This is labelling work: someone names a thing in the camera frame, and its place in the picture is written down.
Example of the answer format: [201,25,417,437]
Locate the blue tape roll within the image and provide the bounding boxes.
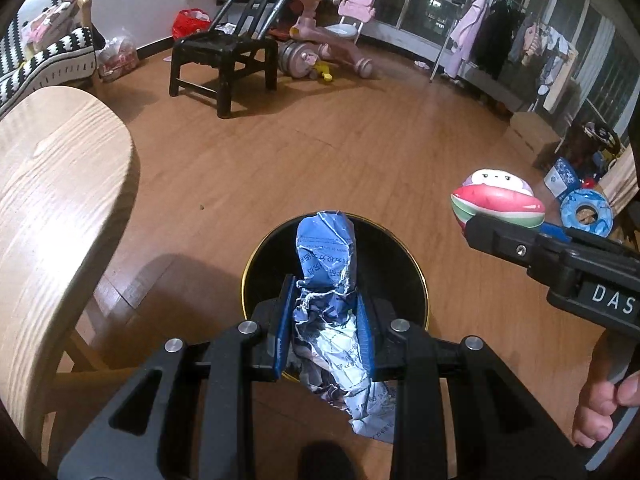
[560,187,613,236]

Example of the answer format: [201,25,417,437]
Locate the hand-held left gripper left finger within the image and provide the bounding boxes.
[56,273,298,480]

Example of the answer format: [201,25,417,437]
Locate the black wooden chair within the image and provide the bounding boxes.
[169,0,313,120]

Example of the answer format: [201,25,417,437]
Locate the blue white box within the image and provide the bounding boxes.
[544,157,583,201]

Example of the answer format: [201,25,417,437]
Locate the blue printed paper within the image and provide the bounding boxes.
[287,210,401,443]

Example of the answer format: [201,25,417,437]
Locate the black hanging coat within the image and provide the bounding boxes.
[472,0,525,81]

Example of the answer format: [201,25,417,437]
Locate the cardboard box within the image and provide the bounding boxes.
[510,110,563,168]

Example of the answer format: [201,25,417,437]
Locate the pink printed bag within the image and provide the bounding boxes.
[25,2,81,53]

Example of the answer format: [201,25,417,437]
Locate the red plastic bag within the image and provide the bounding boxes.
[172,8,213,41]

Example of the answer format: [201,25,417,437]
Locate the hanging light clothes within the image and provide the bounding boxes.
[510,15,578,113]

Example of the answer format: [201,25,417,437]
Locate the black white striped sofa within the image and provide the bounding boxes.
[0,0,101,118]

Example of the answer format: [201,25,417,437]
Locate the pink push tricycle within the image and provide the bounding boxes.
[325,0,401,46]

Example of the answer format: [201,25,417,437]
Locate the watermelon squishy toy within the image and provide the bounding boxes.
[450,167,547,231]

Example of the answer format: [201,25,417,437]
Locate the clear bag of pink packets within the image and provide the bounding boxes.
[97,35,141,83]

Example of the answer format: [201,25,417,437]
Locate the round wooden table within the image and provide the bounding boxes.
[0,86,142,461]

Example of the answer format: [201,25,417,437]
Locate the glass window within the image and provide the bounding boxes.
[360,0,640,136]

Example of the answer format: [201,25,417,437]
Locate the pink ride-on toy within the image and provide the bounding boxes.
[277,0,375,80]

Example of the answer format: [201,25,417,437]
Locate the black bin with gold rim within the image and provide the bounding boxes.
[240,212,431,386]

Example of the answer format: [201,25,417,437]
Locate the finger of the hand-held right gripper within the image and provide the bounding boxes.
[539,222,640,261]
[464,212,583,286]

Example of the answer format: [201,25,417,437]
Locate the metal clothes rack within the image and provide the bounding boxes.
[429,0,581,111]

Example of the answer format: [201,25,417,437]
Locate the pink hanging coat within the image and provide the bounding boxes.
[445,0,490,80]

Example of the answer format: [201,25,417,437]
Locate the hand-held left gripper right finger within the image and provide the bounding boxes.
[355,291,587,480]

